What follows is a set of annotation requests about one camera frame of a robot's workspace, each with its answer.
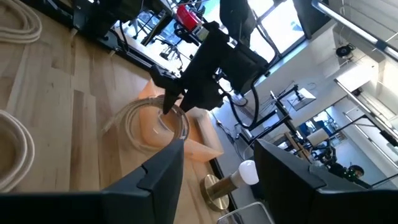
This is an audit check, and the beige cable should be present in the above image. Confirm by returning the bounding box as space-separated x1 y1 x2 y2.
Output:
0 0 43 44
0 110 35 193

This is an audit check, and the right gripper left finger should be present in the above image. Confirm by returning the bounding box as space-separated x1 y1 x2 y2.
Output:
102 139 185 224

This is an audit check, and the LED light bar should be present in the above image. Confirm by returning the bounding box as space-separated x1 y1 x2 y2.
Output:
310 0 398 62

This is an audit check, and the white cable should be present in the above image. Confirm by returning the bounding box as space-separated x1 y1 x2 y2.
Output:
101 95 191 155

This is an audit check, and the clear plastic bin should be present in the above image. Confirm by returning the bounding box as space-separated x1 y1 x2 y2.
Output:
216 201 276 224

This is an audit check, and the orange plastic bin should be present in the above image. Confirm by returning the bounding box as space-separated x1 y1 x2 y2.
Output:
136 79 224 163

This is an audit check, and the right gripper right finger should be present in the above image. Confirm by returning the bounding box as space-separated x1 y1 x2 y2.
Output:
253 139 328 224

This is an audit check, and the black round ceiling spot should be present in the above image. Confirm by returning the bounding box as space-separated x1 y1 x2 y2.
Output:
335 43 355 58

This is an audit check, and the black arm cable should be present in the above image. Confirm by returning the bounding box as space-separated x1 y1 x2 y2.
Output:
222 77 261 130

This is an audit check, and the white bulb brass lamp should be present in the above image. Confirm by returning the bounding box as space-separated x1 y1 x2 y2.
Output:
199 159 260 212

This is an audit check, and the black aluminium table frame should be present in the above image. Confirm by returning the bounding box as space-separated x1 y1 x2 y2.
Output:
18 0 240 215

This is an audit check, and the background black frame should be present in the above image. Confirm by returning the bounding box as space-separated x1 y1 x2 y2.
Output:
242 83 318 147

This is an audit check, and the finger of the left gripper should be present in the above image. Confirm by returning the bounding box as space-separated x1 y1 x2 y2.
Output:
162 90 182 115
179 93 200 114

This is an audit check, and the red plastic case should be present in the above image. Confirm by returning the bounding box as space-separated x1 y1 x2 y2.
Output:
175 4 203 32

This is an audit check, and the computer monitor on arm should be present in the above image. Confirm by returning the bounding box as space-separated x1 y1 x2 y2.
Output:
285 88 317 111

